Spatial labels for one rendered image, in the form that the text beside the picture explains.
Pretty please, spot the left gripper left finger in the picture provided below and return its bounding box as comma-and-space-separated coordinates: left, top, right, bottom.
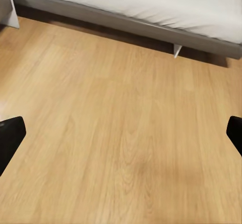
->
0, 116, 26, 177

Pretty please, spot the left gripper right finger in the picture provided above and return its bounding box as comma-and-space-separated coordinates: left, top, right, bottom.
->
226, 116, 242, 156

